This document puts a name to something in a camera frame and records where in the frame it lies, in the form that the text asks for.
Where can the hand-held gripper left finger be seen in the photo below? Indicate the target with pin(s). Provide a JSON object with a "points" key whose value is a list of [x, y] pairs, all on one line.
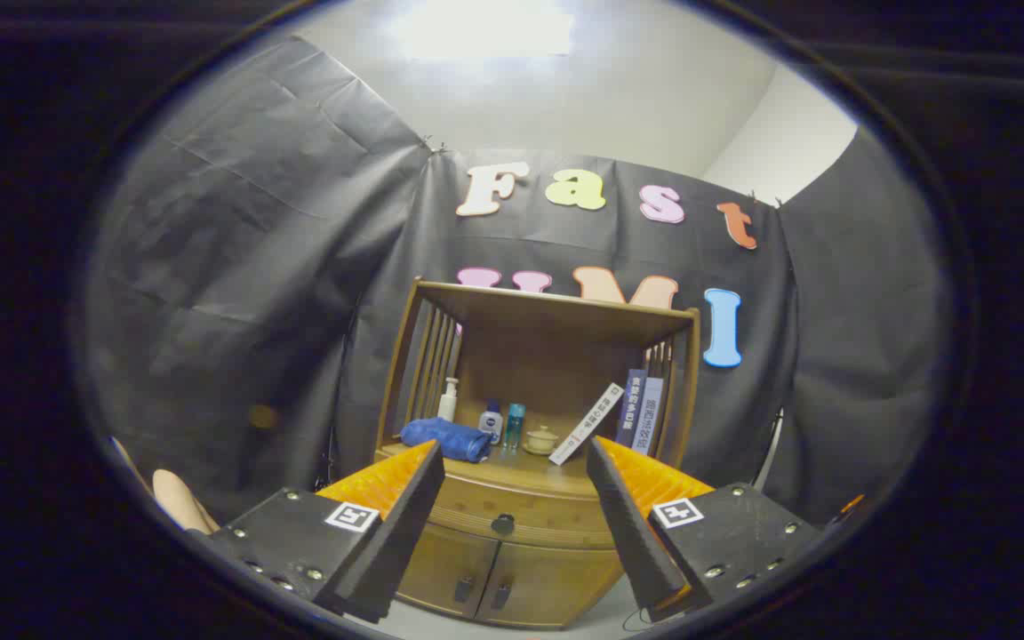
{"points": [[392, 542]]}

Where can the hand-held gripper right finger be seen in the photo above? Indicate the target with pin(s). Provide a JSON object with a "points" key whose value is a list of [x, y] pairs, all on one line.
{"points": [[632, 533]]}

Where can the wooden drawer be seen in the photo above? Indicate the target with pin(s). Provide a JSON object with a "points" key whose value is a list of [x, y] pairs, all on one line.
{"points": [[548, 520]]}

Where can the black drawer knob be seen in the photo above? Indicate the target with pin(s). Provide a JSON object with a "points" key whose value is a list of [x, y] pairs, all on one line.
{"points": [[503, 524]]}

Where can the wooden cabinet door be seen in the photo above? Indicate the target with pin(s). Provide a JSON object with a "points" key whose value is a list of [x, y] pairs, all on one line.
{"points": [[441, 564], [556, 582]]}

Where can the wooden countertop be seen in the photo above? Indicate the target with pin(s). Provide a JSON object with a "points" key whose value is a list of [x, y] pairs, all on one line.
{"points": [[521, 473]]}

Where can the wooden cabinet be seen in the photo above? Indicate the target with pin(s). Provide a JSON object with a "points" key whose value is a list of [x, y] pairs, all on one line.
{"points": [[556, 356]]}

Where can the folded blue towel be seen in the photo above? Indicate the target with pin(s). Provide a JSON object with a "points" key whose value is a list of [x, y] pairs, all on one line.
{"points": [[445, 437]]}

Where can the white book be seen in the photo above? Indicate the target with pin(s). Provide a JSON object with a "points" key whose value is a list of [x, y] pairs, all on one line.
{"points": [[588, 423]]}

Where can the lavender book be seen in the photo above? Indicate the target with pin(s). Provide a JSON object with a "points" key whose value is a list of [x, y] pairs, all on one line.
{"points": [[648, 413]]}

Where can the dark blue book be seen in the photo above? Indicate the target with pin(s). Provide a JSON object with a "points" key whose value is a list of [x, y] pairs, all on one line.
{"points": [[632, 404]]}

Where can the beige lidded teacup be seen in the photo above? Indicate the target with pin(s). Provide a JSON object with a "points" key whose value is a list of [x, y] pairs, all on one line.
{"points": [[541, 440]]}

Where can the white pump bottle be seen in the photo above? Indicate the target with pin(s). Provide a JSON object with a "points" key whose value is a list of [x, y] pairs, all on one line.
{"points": [[448, 407]]}

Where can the white lotion bottle blue cap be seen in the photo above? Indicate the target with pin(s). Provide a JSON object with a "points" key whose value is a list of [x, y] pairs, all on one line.
{"points": [[491, 425]]}

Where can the clear blue bottle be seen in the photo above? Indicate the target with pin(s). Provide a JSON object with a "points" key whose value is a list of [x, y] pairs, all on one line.
{"points": [[515, 427]]}

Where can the black device with orange tip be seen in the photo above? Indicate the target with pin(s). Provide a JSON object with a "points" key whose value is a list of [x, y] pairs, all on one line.
{"points": [[851, 505]]}

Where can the black backdrop cloth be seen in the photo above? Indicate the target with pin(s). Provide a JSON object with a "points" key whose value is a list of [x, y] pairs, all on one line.
{"points": [[254, 267]]}

